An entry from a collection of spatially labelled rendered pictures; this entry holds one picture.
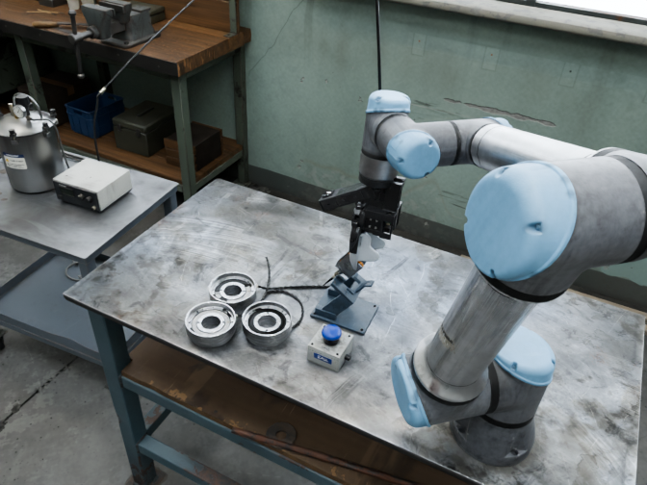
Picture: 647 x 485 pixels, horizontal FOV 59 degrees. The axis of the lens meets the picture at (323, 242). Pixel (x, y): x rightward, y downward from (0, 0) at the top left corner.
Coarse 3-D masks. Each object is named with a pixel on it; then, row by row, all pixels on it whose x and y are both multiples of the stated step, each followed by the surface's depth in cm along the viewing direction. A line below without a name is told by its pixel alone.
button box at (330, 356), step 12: (324, 324) 118; (348, 336) 116; (312, 348) 114; (324, 348) 113; (336, 348) 113; (348, 348) 115; (312, 360) 115; (324, 360) 114; (336, 360) 112; (348, 360) 115
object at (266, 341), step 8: (256, 304) 123; (264, 304) 124; (272, 304) 124; (280, 304) 123; (248, 312) 122; (288, 312) 122; (256, 320) 120; (264, 320) 123; (272, 320) 123; (280, 320) 121; (288, 320) 121; (264, 328) 119; (272, 328) 119; (288, 328) 118; (248, 336) 117; (256, 336) 116; (264, 336) 116; (272, 336) 116; (280, 336) 117; (256, 344) 118; (264, 344) 117; (272, 344) 118
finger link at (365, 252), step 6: (366, 234) 112; (360, 240) 113; (366, 240) 112; (360, 246) 113; (366, 246) 113; (360, 252) 114; (366, 252) 113; (372, 252) 113; (354, 258) 114; (360, 258) 114; (366, 258) 114; (372, 258) 114; (354, 264) 115
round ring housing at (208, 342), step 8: (200, 304) 122; (208, 304) 123; (216, 304) 123; (224, 304) 122; (192, 312) 121; (200, 312) 122; (224, 312) 122; (232, 312) 121; (192, 320) 120; (200, 320) 120; (208, 320) 122; (216, 320) 122; (232, 320) 120; (200, 328) 118; (216, 328) 118; (232, 328) 118; (192, 336) 116; (200, 336) 115; (208, 336) 115; (216, 336) 115; (224, 336) 116; (200, 344) 116; (208, 344) 116; (216, 344) 116
